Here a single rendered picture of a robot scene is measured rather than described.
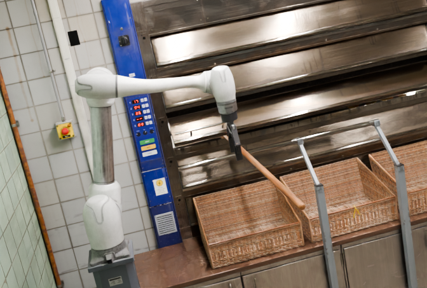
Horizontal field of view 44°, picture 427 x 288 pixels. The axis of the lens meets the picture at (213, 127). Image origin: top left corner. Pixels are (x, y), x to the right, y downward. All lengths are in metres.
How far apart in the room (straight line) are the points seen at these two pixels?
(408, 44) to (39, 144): 2.41
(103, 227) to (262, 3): 1.71
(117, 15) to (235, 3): 0.71
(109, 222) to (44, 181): 1.04
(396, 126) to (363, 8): 0.82
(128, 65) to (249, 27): 0.78
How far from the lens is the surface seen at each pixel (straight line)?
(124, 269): 2.51
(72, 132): 3.24
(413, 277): 3.46
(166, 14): 3.27
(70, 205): 3.43
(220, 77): 2.36
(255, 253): 3.12
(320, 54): 3.51
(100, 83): 2.34
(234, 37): 3.32
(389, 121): 3.77
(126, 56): 3.21
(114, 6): 3.21
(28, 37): 3.27
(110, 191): 2.60
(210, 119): 3.33
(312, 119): 3.53
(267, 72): 3.39
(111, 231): 2.45
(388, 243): 3.36
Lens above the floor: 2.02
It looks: 13 degrees down
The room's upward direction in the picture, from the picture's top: 11 degrees counter-clockwise
